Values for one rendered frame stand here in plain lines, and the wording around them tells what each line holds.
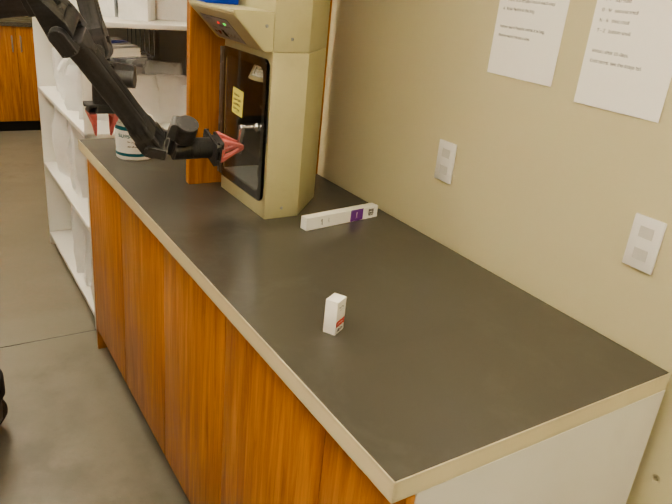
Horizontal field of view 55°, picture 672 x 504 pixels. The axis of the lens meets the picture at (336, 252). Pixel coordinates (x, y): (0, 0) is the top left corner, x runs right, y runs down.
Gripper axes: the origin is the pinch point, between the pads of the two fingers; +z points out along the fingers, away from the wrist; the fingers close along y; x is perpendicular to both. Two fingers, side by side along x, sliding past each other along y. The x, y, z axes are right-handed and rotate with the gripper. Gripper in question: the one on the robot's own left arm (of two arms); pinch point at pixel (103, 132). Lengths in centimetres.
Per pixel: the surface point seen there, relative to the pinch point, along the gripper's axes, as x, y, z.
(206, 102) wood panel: -9.0, 29.8, -11.0
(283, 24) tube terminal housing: -46, 36, -39
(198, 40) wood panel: -8.9, 26.7, -29.6
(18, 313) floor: 98, -19, 111
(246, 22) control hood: -46, 25, -39
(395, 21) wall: -40, 76, -41
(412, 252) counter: -81, 61, 15
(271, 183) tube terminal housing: -46, 35, 4
